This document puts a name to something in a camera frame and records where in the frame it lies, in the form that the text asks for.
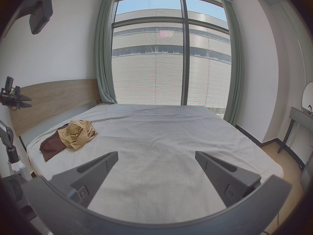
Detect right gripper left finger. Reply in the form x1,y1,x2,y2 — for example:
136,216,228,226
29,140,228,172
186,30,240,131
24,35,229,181
51,151,119,209

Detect bed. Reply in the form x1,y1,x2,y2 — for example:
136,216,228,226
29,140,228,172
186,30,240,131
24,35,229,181
10,78,284,223

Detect brown garment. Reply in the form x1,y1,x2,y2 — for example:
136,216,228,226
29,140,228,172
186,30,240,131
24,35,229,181
40,123,71,161

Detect window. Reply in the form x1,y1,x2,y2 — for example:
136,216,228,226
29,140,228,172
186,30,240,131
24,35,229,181
111,0,232,119

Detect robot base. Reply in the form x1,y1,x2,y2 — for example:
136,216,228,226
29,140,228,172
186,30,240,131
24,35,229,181
0,161,33,205

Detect tan shorts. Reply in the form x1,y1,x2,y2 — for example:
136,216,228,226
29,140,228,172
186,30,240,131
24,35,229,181
58,120,98,152

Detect grey dressing table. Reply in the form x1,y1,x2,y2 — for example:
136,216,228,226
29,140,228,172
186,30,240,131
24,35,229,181
277,106,313,167

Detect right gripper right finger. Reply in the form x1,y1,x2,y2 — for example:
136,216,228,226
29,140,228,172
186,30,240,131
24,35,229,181
195,151,262,208

